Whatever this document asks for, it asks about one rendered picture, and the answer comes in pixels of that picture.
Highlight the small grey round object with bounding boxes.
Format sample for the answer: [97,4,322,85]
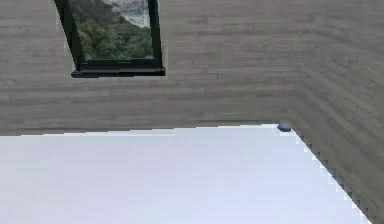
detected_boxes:
[277,121,293,133]

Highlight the black framed window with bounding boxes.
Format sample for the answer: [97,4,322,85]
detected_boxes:
[53,0,167,79]

